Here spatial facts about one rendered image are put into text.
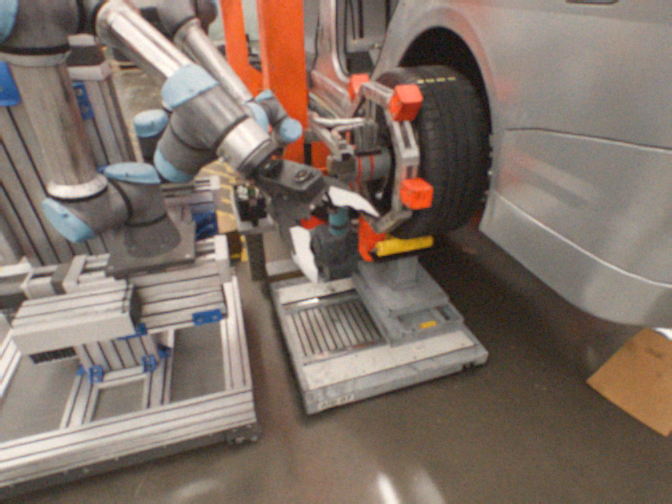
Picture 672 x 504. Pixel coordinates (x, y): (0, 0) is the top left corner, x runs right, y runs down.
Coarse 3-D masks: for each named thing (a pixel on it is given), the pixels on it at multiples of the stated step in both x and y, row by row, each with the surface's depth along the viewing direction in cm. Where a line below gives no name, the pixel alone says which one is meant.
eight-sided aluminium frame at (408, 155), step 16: (368, 96) 145; (384, 96) 133; (352, 112) 163; (384, 112) 134; (400, 128) 135; (352, 144) 174; (400, 144) 129; (400, 160) 129; (416, 160) 130; (400, 176) 132; (416, 176) 134; (368, 192) 178; (400, 208) 139; (384, 224) 152
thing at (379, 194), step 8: (416, 128) 134; (416, 136) 134; (392, 144) 161; (392, 152) 164; (392, 160) 165; (392, 168) 165; (384, 176) 169; (392, 176) 162; (376, 184) 181; (384, 184) 171; (392, 184) 163; (376, 192) 179; (384, 192) 175; (392, 192) 165; (376, 200) 178; (384, 200) 177; (392, 200) 166; (384, 208) 173
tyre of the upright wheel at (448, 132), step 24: (384, 72) 148; (408, 72) 136; (432, 72) 138; (456, 72) 139; (432, 96) 130; (456, 96) 132; (432, 120) 127; (456, 120) 129; (480, 120) 131; (432, 144) 127; (456, 144) 129; (480, 144) 131; (432, 168) 129; (456, 168) 131; (480, 168) 134; (432, 192) 133; (456, 192) 135; (480, 192) 139; (432, 216) 140; (456, 216) 145
